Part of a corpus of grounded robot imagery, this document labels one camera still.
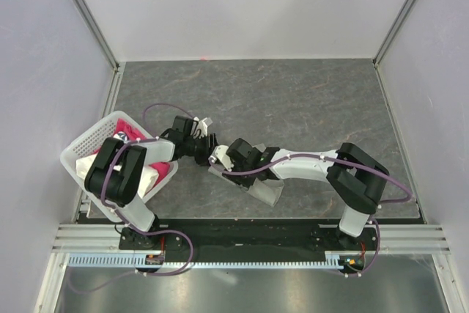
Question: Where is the pink cloth in basket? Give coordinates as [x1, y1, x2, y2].
[113, 119, 169, 187]

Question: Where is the aluminium frame rail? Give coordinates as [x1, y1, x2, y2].
[53, 224, 450, 254]

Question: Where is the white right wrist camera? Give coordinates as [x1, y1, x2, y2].
[209, 145, 234, 172]

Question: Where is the white folded garment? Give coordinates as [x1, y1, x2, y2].
[75, 150, 169, 198]

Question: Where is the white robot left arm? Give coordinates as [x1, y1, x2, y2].
[84, 116, 218, 249]

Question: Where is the grey slotted cable duct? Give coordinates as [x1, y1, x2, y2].
[68, 253, 363, 269]

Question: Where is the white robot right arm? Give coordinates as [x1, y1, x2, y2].
[215, 139, 389, 250]

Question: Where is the white plastic laundry basket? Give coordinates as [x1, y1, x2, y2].
[59, 110, 180, 218]

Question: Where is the grey-green cloth napkin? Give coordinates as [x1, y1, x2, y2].
[209, 144, 284, 207]

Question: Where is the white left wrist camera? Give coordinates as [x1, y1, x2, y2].
[192, 117, 213, 139]

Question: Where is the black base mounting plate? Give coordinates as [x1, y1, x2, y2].
[119, 218, 382, 255]

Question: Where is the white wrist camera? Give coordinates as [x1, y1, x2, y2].
[192, 117, 213, 139]
[209, 145, 234, 172]

